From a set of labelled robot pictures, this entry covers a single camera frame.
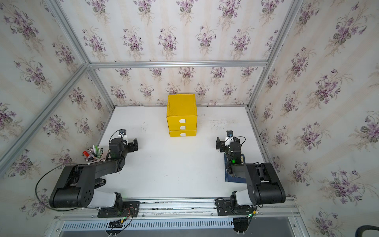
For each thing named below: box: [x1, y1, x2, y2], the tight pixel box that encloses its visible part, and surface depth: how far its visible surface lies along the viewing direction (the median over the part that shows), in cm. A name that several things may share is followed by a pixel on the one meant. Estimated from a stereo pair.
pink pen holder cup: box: [82, 145, 104, 162], surface depth 84 cm
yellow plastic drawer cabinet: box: [166, 94, 198, 138], surface depth 92 cm
